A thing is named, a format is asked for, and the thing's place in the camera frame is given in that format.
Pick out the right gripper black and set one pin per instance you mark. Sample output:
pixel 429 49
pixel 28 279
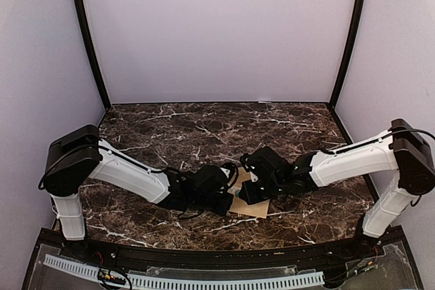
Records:
pixel 250 198

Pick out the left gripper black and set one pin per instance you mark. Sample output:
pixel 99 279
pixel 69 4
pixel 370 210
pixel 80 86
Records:
pixel 222 210

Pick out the brown paper envelope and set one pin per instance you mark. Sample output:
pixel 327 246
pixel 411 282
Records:
pixel 259 210

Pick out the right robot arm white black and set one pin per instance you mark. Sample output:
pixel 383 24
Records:
pixel 400 149

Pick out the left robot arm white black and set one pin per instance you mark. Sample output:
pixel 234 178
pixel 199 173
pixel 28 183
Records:
pixel 83 154

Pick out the black front table rail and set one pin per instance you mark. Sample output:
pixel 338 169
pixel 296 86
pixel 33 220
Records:
pixel 334 253

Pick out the white slotted cable duct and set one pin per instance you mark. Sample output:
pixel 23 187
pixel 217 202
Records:
pixel 169 278

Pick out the black frame post left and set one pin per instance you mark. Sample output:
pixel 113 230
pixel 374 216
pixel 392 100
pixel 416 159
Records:
pixel 91 53

